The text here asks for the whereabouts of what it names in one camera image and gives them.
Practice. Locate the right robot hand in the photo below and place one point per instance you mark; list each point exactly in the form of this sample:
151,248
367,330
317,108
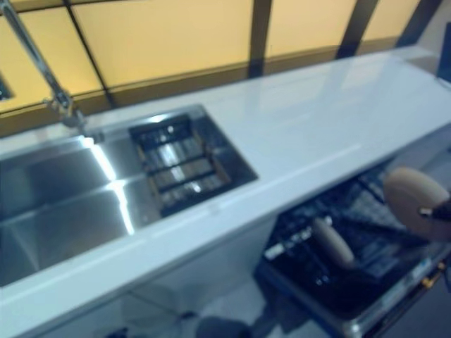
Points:
442,212

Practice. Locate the cream ceramic plate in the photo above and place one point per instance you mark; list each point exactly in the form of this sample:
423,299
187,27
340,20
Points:
334,243
412,200

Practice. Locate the dark blue box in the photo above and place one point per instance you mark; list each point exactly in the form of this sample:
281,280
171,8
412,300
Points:
444,63

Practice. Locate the white cabinet door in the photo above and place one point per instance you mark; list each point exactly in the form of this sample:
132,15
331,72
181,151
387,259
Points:
211,267
88,324

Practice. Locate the black dish drying rack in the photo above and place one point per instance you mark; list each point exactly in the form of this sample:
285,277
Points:
179,176

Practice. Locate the stainless steel sink basin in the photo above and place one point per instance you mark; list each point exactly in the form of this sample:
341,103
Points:
70,211

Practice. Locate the chrome gooseneck kitchen faucet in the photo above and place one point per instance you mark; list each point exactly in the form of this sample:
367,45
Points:
67,109

